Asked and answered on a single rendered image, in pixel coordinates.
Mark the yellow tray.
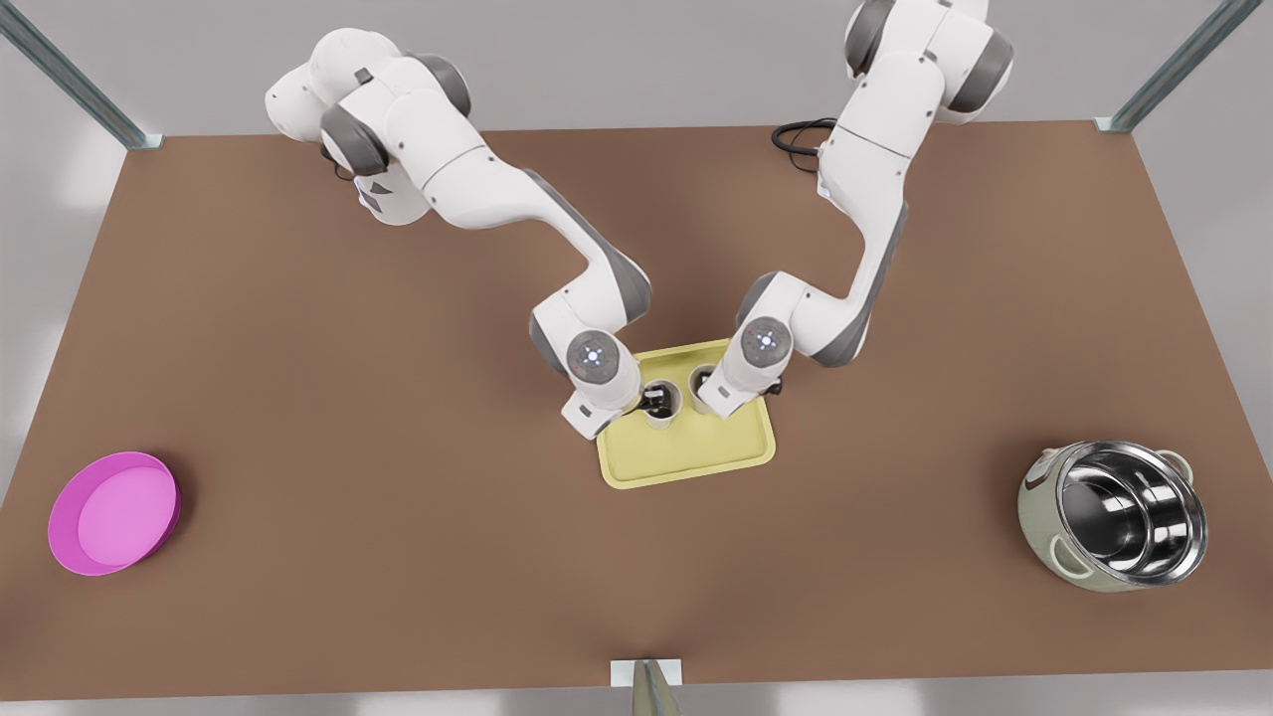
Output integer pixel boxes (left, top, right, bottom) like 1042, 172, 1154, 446
596, 339, 777, 490

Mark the grey-green steel pot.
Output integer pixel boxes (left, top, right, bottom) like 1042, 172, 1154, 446
1017, 441, 1208, 595

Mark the pink round bowl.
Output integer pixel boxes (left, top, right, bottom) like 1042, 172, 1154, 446
48, 451, 182, 578

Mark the silver frame post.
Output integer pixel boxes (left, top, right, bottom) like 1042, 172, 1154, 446
610, 658, 684, 716
0, 0, 164, 151
1095, 0, 1264, 134

